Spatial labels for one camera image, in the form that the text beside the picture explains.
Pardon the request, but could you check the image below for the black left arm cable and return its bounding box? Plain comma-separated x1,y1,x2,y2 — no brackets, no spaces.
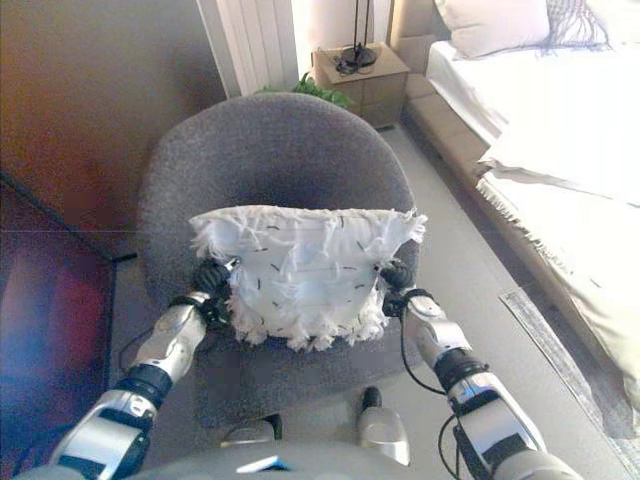
117,324,166,371

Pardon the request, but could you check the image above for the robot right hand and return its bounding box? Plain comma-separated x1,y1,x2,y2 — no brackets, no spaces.
374,258,415,294

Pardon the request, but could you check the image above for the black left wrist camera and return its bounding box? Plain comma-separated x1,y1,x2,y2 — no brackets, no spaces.
202,299,231,329

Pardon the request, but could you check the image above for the grey tasselled pillow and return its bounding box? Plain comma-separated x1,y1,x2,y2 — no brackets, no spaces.
537,0,614,56

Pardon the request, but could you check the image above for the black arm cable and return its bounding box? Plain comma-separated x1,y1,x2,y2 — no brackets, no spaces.
399,319,481,480
117,324,166,371

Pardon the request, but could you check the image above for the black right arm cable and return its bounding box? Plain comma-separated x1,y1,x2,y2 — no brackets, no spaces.
399,319,481,480

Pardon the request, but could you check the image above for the grey fabric armchair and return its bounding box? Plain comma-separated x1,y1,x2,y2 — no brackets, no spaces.
137,92,421,431

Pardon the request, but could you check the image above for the green potted plant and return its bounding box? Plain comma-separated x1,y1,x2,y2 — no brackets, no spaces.
254,72,354,109

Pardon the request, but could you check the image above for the silver robot left leg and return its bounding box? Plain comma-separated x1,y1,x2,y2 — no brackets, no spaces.
219,414,284,449

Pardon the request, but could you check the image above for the silver robot right leg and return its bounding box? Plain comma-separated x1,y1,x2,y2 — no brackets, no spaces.
355,387,411,466

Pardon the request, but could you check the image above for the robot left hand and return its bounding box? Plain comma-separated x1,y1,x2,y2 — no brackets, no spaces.
192,257,241,301

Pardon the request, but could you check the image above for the white fringed cushion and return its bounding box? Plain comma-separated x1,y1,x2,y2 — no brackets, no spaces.
188,205,429,354

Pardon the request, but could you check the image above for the white curtain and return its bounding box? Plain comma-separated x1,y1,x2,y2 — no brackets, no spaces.
197,0,301,99

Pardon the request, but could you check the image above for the white fringed bed throw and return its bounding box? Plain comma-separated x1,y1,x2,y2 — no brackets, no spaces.
474,154,640,411

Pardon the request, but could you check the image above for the beige wooden nightstand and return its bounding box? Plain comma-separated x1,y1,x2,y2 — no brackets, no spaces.
312,42,410,129

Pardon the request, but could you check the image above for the black lamp base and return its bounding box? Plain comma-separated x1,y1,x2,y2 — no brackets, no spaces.
334,0,379,76

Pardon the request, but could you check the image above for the white bed pillow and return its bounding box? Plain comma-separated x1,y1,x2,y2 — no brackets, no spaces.
433,0,551,60

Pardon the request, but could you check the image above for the white bed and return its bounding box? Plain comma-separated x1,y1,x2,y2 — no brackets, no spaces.
389,0,640,436

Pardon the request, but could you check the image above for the silver robot leg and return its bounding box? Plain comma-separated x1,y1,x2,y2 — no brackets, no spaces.
355,387,411,466
219,414,284,449

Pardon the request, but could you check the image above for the grey robot torso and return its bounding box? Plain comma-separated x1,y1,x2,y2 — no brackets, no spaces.
19,439,451,480

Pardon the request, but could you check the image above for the grey woven rug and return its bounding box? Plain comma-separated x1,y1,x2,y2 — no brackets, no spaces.
499,288,640,441

